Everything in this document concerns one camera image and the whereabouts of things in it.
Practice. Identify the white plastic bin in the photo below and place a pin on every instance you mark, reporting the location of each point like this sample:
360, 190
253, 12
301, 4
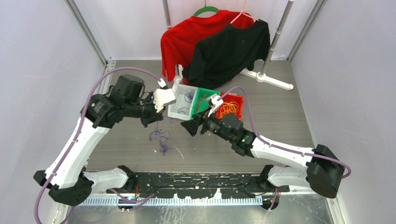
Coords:
185, 96

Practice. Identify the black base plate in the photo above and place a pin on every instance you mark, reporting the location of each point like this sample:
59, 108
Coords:
198, 185

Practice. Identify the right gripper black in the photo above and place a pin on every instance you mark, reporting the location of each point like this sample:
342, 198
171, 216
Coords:
192, 125

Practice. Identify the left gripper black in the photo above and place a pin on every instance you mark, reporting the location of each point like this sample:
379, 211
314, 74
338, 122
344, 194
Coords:
154, 116

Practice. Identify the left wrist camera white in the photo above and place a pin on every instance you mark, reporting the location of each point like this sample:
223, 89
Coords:
163, 96

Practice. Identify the green plastic bin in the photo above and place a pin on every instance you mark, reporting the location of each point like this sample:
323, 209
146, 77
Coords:
200, 103

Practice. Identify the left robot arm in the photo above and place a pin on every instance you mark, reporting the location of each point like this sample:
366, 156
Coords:
72, 184

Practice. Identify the white clothes rack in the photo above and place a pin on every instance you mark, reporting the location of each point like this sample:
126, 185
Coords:
259, 76

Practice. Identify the red t-shirt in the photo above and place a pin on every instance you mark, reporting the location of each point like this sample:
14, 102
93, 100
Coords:
178, 43

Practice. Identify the pink clothes hanger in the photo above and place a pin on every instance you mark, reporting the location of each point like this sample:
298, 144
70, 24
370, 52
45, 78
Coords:
243, 13

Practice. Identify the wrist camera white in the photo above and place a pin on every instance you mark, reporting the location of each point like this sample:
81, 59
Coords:
163, 96
214, 101

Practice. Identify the green clothes hanger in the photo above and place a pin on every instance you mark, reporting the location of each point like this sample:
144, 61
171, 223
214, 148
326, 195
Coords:
205, 9

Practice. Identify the red plastic bin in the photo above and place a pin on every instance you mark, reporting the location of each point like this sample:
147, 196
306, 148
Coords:
233, 103

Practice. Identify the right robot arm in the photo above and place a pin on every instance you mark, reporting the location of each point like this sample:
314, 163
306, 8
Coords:
317, 168

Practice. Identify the black t-shirt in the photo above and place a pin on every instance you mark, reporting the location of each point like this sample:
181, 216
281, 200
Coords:
218, 58

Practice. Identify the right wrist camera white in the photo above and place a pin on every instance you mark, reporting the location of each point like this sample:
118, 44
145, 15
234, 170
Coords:
214, 101

